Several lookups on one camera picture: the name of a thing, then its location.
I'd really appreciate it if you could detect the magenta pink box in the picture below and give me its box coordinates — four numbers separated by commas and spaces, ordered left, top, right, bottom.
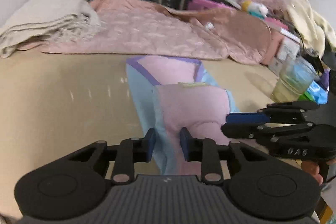
187, 0, 236, 11

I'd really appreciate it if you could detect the pink quilted blanket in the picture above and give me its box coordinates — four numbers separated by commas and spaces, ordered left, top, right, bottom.
41, 0, 278, 65

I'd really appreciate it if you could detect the beige knitted blanket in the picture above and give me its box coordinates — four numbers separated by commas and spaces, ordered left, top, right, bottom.
1, 0, 101, 58

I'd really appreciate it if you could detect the white yellow plush toy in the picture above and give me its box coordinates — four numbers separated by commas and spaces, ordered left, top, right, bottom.
240, 0, 269, 19

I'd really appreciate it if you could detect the pink blue purple-trimmed garment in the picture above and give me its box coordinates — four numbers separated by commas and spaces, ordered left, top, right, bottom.
126, 56, 238, 176

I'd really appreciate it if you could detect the blue wipes packet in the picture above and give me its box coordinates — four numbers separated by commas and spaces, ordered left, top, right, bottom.
298, 81, 328, 105

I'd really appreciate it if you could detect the white printed carton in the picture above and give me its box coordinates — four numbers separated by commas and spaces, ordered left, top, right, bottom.
268, 37, 300, 76

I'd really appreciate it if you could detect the cream fluffy cloth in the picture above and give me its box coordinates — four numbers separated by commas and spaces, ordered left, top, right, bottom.
276, 0, 335, 57

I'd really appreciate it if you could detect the person's right hand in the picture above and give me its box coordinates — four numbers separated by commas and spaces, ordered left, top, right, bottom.
301, 159, 335, 185

